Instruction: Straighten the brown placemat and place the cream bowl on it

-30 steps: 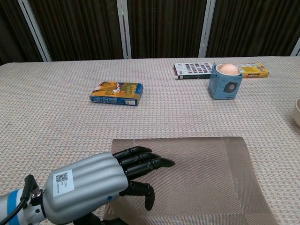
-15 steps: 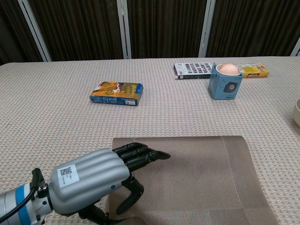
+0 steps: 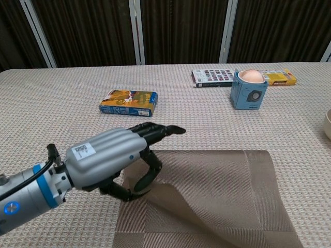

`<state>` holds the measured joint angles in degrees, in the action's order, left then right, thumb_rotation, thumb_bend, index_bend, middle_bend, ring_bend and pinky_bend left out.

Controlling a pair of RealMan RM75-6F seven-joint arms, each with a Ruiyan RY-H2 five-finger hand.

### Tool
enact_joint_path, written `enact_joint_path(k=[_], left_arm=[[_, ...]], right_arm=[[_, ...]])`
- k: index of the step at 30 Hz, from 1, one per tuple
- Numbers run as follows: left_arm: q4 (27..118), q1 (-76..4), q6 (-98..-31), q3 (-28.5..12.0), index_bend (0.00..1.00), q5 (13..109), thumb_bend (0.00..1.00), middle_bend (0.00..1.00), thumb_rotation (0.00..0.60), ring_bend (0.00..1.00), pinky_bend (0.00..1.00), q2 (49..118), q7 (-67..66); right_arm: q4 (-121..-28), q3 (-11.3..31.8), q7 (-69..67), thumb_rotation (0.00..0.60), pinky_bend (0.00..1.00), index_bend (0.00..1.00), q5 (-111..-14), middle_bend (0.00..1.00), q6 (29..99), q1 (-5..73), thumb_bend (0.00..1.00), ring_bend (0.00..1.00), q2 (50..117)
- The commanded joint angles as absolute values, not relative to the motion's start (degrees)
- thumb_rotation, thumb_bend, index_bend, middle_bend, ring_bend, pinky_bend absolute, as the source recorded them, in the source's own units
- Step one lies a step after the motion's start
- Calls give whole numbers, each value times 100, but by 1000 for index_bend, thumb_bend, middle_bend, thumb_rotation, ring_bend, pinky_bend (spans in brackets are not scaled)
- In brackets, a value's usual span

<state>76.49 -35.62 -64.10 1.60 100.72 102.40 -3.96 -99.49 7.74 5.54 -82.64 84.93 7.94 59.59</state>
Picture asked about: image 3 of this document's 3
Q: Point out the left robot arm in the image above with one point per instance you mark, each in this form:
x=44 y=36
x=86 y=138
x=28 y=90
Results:
x=23 y=201

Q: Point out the orange and blue snack box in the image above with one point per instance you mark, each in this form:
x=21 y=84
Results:
x=129 y=102

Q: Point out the peach round ball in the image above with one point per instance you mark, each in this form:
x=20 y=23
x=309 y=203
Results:
x=250 y=76

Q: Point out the silver partition post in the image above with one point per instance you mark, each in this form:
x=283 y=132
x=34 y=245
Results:
x=38 y=33
x=137 y=33
x=228 y=31
x=327 y=53

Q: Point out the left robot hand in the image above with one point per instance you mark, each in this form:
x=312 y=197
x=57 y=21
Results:
x=103 y=157

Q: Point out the beige woven tablecloth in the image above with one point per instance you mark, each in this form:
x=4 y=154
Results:
x=64 y=108

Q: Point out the dark brown curtain panel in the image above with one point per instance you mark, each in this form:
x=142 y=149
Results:
x=88 y=31
x=13 y=33
x=279 y=28
x=181 y=31

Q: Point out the white box with colour swatches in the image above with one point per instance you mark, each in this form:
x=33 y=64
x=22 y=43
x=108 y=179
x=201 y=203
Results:
x=212 y=77

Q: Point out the yellow flat box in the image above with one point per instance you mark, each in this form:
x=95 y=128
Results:
x=280 y=77

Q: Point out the blue cube egg holder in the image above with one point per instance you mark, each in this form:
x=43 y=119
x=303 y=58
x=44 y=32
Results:
x=245 y=98

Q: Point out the light brown bowl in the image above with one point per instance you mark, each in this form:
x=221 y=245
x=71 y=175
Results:
x=329 y=124

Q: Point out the brown woven placemat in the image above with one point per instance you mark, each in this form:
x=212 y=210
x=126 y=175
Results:
x=219 y=193

